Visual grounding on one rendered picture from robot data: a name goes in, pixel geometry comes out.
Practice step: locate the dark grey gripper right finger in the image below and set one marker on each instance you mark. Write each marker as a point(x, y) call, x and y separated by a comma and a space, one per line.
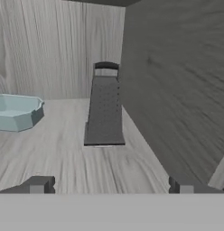
point(183, 188)

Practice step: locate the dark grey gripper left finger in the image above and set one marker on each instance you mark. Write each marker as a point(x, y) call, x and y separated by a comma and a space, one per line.
point(41, 184)

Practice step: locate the pale blue bowl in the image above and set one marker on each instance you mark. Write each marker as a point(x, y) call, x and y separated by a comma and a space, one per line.
point(17, 111)

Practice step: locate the dark grey cheese grater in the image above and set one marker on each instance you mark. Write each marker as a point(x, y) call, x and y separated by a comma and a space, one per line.
point(104, 112)

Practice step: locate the grey wooden cabinet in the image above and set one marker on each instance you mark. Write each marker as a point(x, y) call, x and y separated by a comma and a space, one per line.
point(165, 75)

